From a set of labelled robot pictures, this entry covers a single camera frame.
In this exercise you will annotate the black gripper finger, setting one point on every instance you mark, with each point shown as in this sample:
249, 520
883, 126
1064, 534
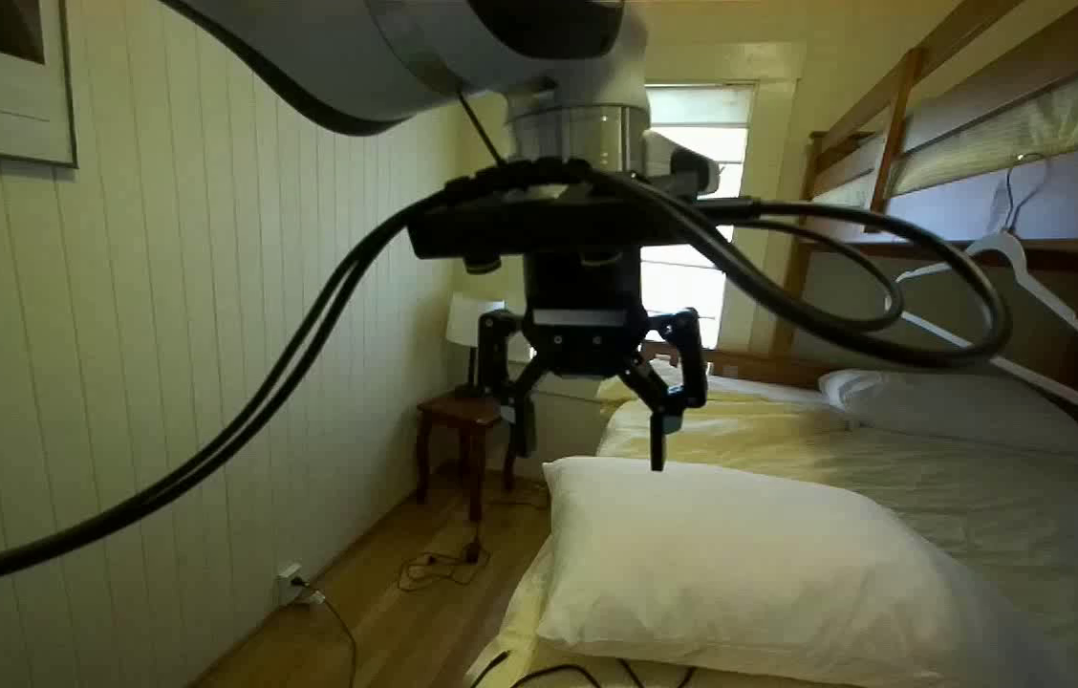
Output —
683, 376
511, 384

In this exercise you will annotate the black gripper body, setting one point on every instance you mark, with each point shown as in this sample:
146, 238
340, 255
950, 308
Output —
582, 320

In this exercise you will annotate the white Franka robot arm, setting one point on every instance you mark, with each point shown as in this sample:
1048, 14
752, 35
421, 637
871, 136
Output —
410, 52

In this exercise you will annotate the large white pillow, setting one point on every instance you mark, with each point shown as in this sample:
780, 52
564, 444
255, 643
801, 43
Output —
744, 560

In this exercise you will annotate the small white pillow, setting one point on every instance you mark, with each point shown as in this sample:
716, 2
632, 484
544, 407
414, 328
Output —
946, 404

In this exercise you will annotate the dark wooden nightstand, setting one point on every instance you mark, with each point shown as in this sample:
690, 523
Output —
462, 409

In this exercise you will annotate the white table lamp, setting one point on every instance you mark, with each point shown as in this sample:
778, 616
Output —
470, 323

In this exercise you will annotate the yellow striped blanket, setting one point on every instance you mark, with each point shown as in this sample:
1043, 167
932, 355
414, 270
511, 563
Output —
744, 432

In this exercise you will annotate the large window with blinds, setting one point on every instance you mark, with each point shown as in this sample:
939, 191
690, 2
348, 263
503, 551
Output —
729, 111

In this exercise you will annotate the white clothes hanger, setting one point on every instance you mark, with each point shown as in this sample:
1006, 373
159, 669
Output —
1009, 248

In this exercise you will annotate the grey bed sheet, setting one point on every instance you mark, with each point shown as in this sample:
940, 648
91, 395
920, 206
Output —
1048, 535

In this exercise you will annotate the striped bunk mattress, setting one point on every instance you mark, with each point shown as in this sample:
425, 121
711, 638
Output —
1048, 121

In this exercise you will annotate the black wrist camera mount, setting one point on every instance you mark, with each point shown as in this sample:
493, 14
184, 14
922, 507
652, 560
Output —
541, 229

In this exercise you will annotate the white wall outlet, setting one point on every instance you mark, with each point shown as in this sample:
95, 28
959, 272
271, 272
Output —
293, 582

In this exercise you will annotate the wooden bunk bed frame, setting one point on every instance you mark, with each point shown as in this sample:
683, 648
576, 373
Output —
889, 126

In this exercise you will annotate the white framed wall picture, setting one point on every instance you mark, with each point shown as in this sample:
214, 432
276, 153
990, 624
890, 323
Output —
5, 121

